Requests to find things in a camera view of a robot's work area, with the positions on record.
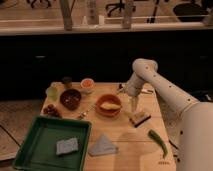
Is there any grey sponge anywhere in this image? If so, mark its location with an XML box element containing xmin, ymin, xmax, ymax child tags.
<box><xmin>56</xmin><ymin>138</ymin><xmax>78</xmax><ymax>155</ymax></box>

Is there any small bowl with orange contents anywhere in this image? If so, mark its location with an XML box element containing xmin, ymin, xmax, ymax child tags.
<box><xmin>80</xmin><ymin>78</ymin><xmax>94</xmax><ymax>93</ymax></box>

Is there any yellow banana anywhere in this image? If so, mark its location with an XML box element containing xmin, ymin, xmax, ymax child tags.
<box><xmin>100</xmin><ymin>102</ymin><xmax>121</xmax><ymax>110</ymax></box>

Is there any light green cup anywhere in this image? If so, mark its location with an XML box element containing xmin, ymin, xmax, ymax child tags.
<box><xmin>46</xmin><ymin>86</ymin><xmax>58</xmax><ymax>101</ymax></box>

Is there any dark brown bowl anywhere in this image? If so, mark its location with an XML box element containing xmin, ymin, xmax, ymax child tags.
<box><xmin>60</xmin><ymin>89</ymin><xmax>81</xmax><ymax>110</ymax></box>

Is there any bunch of dark grapes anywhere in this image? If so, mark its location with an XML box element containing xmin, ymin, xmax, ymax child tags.
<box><xmin>43</xmin><ymin>104</ymin><xmax>61</xmax><ymax>117</ymax></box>

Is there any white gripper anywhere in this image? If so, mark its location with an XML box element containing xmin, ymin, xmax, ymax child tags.
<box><xmin>124</xmin><ymin>73</ymin><xmax>144</xmax><ymax>112</ymax></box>

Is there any grey folded cloth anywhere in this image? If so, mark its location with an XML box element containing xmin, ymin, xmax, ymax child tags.
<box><xmin>88</xmin><ymin>134</ymin><xmax>118</xmax><ymax>156</ymax></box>

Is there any dark cup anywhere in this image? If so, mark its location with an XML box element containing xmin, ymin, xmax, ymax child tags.
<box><xmin>62</xmin><ymin>77</ymin><xmax>72</xmax><ymax>89</ymax></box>

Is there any green plastic tray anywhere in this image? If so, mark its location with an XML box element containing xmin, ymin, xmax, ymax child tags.
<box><xmin>13</xmin><ymin>116</ymin><xmax>91</xmax><ymax>171</ymax></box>

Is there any green chili pepper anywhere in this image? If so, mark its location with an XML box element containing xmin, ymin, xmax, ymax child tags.
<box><xmin>148</xmin><ymin>130</ymin><xmax>168</xmax><ymax>157</ymax></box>

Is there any red bowl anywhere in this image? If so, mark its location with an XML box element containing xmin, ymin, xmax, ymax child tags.
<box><xmin>95</xmin><ymin>94</ymin><xmax>122</xmax><ymax>117</ymax></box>

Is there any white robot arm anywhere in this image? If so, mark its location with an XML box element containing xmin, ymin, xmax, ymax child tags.
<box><xmin>125</xmin><ymin>58</ymin><xmax>213</xmax><ymax>171</ymax></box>

